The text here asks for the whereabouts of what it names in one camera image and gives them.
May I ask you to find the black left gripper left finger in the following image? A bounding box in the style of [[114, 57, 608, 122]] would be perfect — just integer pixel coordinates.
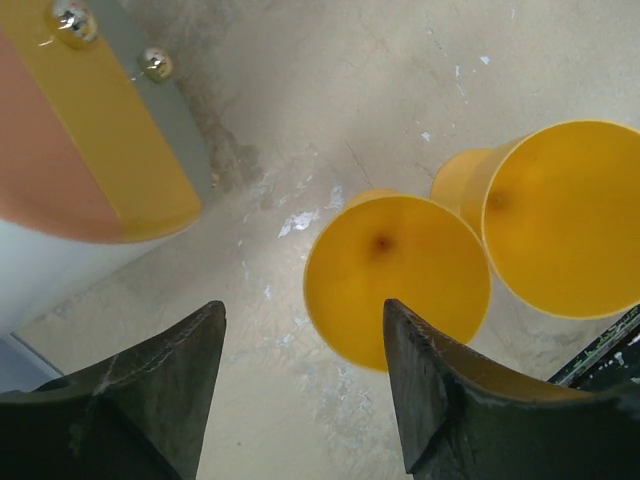
[[1, 301, 226, 479]]

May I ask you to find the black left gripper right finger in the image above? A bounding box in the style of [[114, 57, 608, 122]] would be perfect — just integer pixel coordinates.
[[384, 300, 639, 479]]

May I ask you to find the orange wine glass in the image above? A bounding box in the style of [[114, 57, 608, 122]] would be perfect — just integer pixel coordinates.
[[303, 189, 492, 371], [429, 120, 639, 320]]

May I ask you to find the orange wine glass front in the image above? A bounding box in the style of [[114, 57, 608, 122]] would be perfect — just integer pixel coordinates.
[[429, 120, 639, 320]]

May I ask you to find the white round drawer box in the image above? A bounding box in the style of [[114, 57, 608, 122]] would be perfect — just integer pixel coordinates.
[[1, 1, 212, 333]]

